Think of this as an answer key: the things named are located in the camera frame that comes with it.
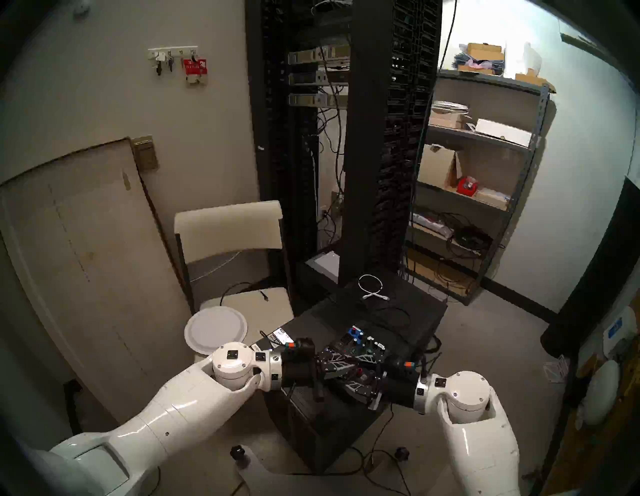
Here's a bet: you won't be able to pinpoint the white round plate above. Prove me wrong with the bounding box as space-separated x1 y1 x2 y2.
184 306 248 357

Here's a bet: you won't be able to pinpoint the white oval device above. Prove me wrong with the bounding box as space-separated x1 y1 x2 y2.
582 359 621 427

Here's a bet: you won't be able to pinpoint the beige leaning board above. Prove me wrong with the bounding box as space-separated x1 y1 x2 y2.
0 137 193 426

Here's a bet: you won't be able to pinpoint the blue pink plastic bags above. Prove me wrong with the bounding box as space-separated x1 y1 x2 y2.
452 50 503 72

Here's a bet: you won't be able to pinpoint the flat white box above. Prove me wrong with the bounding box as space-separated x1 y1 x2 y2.
474 118 533 147

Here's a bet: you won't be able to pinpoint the thin white cable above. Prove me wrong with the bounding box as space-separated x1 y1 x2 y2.
189 250 243 283

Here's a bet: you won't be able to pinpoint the flat beige box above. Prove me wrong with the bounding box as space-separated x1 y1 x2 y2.
474 187 511 210

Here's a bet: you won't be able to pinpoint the beige wall switch plate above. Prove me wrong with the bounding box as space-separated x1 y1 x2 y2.
131 135 159 172

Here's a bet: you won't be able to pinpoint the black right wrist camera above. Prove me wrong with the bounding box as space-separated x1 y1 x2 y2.
385 354 423 378

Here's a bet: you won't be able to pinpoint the black computer tower case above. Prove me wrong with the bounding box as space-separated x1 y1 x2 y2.
250 272 448 473

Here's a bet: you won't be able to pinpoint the pink white package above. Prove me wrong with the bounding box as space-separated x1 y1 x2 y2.
410 210 453 236

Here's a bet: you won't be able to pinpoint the cream folding chair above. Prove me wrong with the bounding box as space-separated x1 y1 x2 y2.
173 200 296 358

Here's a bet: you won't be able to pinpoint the white lattice finger part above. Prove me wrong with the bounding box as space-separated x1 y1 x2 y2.
542 355 571 383

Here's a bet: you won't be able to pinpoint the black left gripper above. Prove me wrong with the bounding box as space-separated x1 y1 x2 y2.
281 350 368 404

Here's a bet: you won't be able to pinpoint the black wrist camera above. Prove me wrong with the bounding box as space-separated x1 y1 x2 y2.
282 337 317 357
385 354 423 378

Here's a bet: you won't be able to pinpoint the white box blue label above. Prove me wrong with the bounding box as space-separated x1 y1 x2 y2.
602 306 638 361

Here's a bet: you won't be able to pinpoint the black cable bundle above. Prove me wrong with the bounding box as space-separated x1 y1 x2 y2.
442 212 506 261

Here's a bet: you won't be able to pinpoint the black server rack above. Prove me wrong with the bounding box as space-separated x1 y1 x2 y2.
337 0 443 286
245 0 351 301

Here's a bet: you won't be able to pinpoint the grey metal shelving unit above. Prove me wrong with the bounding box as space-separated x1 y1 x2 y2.
402 69 551 306

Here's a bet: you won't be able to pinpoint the grey flat device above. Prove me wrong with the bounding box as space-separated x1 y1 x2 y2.
305 251 341 278

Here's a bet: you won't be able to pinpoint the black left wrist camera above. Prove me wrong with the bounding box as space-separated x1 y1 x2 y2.
282 337 317 357

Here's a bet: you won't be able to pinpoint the blue black audio mixer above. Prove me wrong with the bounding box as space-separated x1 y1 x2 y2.
327 325 391 402

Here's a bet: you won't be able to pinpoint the small beige box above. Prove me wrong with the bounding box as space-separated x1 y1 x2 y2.
429 111 468 130

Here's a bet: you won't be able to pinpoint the open cardboard box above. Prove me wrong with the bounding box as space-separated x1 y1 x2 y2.
417 144 463 190

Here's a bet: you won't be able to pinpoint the white paper bag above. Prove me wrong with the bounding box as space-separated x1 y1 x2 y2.
502 41 543 78

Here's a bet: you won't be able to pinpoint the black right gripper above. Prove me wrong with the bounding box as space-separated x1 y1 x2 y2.
340 352 424 413

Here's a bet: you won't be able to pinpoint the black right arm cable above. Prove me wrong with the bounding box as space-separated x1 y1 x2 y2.
417 350 446 380

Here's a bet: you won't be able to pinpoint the coiled white USB cable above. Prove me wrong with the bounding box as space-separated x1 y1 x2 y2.
357 274 391 301

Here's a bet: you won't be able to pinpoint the thin black cable with plug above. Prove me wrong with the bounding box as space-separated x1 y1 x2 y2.
220 282 272 307

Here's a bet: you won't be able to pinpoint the tangled thin black cables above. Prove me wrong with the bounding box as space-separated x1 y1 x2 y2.
325 277 416 351

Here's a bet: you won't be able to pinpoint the white key hook rail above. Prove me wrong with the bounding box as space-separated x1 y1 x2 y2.
148 46 199 76

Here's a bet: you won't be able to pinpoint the low brown cardboard box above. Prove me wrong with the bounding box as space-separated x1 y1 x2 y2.
515 72 557 93

